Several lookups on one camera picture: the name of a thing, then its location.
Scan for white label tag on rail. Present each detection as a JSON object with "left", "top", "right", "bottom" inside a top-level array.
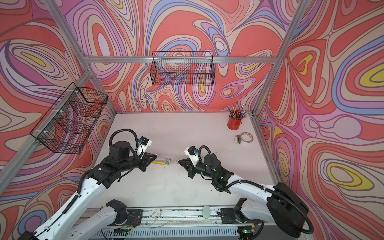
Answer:
[{"left": 149, "top": 209, "right": 161, "bottom": 218}]

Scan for aluminium frame post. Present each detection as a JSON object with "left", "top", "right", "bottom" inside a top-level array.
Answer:
[{"left": 44, "top": 0, "right": 118, "bottom": 116}]

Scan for red pen cup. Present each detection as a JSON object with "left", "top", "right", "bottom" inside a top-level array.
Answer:
[{"left": 227, "top": 111, "right": 242, "bottom": 131}]

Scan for pens in cup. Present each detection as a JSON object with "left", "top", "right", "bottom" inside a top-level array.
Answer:
[{"left": 227, "top": 105, "right": 249, "bottom": 120}]

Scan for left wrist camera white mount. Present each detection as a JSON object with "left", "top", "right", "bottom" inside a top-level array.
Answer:
[{"left": 136, "top": 136, "right": 152, "bottom": 159}]

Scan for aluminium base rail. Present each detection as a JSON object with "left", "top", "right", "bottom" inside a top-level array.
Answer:
[{"left": 86, "top": 204, "right": 271, "bottom": 240}]

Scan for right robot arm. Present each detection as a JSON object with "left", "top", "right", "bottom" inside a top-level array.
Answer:
[{"left": 178, "top": 154, "right": 314, "bottom": 238}]

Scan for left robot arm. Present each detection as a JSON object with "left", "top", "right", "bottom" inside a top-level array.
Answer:
[{"left": 19, "top": 139, "right": 157, "bottom": 240}]

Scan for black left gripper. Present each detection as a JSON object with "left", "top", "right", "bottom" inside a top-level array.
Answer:
[{"left": 119, "top": 152, "right": 159, "bottom": 173}]

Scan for tape roll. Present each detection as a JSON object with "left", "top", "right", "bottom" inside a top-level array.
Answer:
[{"left": 240, "top": 132, "right": 254, "bottom": 144}]

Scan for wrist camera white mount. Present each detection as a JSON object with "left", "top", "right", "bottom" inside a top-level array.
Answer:
[
  {"left": 185, "top": 146, "right": 201, "bottom": 167},
  {"left": 136, "top": 136, "right": 152, "bottom": 159}
]

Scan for black wire basket left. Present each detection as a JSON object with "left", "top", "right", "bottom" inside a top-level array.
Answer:
[{"left": 30, "top": 83, "right": 108, "bottom": 155}]

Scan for black wire basket back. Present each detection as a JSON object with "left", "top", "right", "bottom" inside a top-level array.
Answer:
[{"left": 150, "top": 50, "right": 216, "bottom": 86}]

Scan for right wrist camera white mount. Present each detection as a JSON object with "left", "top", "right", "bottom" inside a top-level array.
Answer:
[{"left": 185, "top": 146, "right": 201, "bottom": 167}]

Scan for metal keyring organizer yellow grip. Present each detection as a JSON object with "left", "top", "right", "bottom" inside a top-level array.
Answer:
[{"left": 153, "top": 155, "right": 172, "bottom": 166}]

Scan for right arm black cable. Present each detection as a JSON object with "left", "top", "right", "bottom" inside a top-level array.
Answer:
[{"left": 197, "top": 145, "right": 315, "bottom": 235}]

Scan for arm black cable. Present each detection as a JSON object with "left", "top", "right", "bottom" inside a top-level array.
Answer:
[
  {"left": 108, "top": 128, "right": 140, "bottom": 151},
  {"left": 197, "top": 145, "right": 315, "bottom": 235}
]

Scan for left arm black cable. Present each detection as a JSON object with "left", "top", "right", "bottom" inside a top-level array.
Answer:
[{"left": 108, "top": 128, "right": 140, "bottom": 151}]

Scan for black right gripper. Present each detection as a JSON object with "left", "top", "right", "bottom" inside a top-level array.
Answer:
[{"left": 179, "top": 158, "right": 216, "bottom": 179}]

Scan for black wire basket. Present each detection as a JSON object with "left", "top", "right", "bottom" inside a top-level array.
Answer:
[
  {"left": 30, "top": 83, "right": 108, "bottom": 155},
  {"left": 150, "top": 50, "right": 216, "bottom": 86}
]

